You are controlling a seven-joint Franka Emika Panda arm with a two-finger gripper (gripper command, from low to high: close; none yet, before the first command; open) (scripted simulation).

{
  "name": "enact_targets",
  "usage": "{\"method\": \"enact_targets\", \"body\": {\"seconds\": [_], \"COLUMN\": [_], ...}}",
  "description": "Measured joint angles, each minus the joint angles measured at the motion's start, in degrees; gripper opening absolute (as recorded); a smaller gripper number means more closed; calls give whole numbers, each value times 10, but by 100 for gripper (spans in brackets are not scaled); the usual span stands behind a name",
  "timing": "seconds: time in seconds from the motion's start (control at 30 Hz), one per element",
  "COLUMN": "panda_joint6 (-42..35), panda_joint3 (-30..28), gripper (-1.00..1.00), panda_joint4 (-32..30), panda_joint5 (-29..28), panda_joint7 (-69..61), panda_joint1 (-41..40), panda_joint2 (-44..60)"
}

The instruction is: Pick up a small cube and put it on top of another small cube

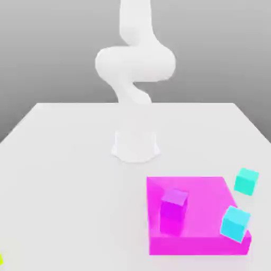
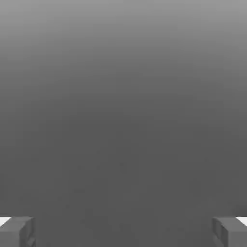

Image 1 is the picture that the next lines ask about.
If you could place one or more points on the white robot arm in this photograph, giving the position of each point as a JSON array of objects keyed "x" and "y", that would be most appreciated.
[{"x": 135, "y": 63}]

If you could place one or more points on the small magenta cube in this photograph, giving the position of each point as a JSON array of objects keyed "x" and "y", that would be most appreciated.
[{"x": 172, "y": 216}]

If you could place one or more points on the small turquoise cube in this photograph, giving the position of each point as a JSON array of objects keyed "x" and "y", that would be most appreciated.
[{"x": 245, "y": 182}]

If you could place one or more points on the small cyan cube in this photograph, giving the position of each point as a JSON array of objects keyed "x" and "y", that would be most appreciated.
[{"x": 234, "y": 224}]

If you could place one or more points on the small yellow cube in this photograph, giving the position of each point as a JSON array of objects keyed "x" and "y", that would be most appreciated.
[{"x": 0, "y": 259}]

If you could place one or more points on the large magenta box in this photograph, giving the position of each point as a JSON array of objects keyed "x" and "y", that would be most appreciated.
[{"x": 207, "y": 203}]

